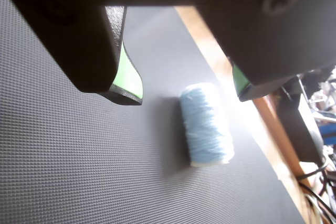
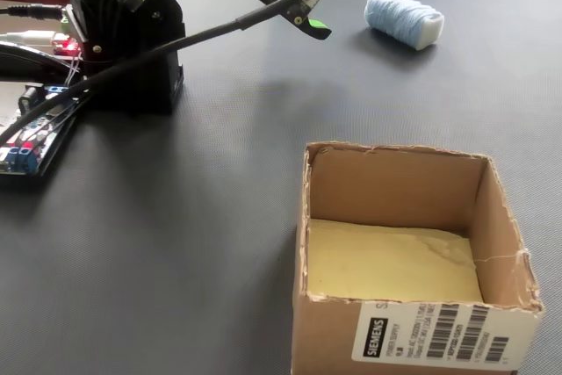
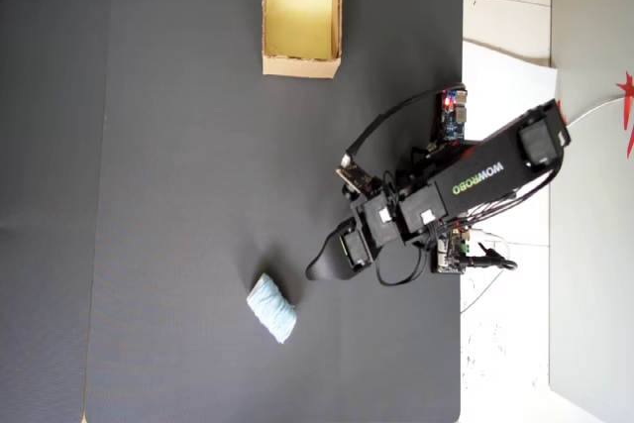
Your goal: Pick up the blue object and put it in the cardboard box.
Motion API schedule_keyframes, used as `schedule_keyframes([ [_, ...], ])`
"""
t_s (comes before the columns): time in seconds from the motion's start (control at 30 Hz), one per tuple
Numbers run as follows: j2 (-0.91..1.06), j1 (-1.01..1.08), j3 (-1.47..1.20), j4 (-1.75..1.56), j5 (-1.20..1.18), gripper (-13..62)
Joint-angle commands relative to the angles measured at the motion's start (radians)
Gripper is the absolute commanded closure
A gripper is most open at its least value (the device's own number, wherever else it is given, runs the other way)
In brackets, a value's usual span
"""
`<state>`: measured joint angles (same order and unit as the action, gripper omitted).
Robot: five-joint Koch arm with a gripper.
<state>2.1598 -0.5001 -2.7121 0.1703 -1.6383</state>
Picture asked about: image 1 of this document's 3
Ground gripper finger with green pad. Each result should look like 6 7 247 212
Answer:
0 0 144 106

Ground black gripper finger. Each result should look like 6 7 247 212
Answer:
174 0 336 102

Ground light blue yarn spool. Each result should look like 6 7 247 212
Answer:
178 82 235 168

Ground dark bulky background object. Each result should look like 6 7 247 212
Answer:
274 71 327 166

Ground blue background object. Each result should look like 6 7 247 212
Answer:
316 112 336 146

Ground black textured rubber mat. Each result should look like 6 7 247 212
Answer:
0 0 307 224

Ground thin black background cables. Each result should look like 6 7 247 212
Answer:
296 155 336 224

